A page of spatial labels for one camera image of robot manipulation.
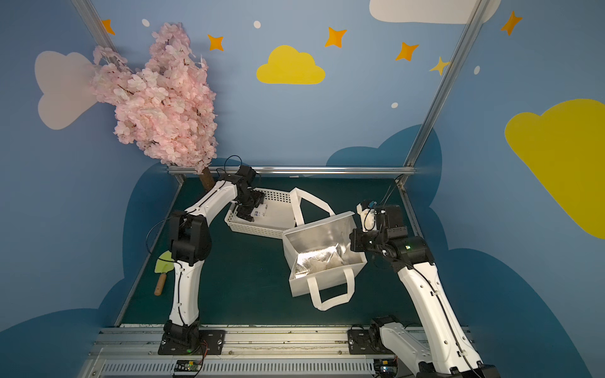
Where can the pink artificial blossom tree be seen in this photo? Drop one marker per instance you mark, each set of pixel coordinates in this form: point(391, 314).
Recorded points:
point(167, 107)

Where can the green toy shovel wooden handle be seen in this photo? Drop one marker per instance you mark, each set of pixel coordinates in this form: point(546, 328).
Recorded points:
point(163, 266)

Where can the aluminium right table rail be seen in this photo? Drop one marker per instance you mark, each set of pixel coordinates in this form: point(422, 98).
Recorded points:
point(409, 209)

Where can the white insulated delivery bag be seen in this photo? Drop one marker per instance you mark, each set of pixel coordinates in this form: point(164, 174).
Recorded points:
point(320, 256)

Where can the aluminium back table rail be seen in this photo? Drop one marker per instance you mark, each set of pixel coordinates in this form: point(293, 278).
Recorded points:
point(306, 170)

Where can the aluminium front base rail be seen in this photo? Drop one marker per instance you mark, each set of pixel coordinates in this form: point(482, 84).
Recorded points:
point(248, 351)

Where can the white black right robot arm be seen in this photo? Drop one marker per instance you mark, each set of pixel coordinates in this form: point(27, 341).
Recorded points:
point(448, 351)

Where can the aluminium table rail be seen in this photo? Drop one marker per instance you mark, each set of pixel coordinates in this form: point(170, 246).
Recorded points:
point(306, 170)
point(409, 209)

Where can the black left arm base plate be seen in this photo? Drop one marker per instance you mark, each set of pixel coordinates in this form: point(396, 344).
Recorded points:
point(212, 341)

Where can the aluminium right corner post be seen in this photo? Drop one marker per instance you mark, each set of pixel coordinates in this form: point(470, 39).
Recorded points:
point(478, 16)

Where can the aluminium corner post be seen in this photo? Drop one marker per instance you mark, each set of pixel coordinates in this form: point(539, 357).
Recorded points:
point(93, 22)
point(478, 16)

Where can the white ice pack blue print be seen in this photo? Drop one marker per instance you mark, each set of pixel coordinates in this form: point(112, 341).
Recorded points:
point(258, 213)

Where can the right green circuit board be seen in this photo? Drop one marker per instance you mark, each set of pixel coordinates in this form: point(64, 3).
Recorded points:
point(385, 368)

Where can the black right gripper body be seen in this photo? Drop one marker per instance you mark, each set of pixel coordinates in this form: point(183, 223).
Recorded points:
point(361, 241)

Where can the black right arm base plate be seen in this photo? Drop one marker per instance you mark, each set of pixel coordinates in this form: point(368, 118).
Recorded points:
point(363, 340)

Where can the green circuit board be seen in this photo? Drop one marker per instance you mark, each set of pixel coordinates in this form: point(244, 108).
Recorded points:
point(385, 368)
point(187, 367)

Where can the white perforated plastic basket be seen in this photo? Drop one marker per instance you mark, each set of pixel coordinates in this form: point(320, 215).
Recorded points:
point(279, 216)

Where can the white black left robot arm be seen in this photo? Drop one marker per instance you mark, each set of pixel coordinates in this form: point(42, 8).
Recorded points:
point(190, 246)

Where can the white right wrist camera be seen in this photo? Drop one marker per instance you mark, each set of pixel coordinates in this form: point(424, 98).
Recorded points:
point(367, 213)

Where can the aluminium left corner post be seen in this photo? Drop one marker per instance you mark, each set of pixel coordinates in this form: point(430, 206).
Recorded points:
point(93, 22)

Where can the left green circuit board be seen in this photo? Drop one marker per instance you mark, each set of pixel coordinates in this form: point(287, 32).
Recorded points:
point(187, 367)

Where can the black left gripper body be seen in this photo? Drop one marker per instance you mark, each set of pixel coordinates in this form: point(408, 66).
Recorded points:
point(249, 205)

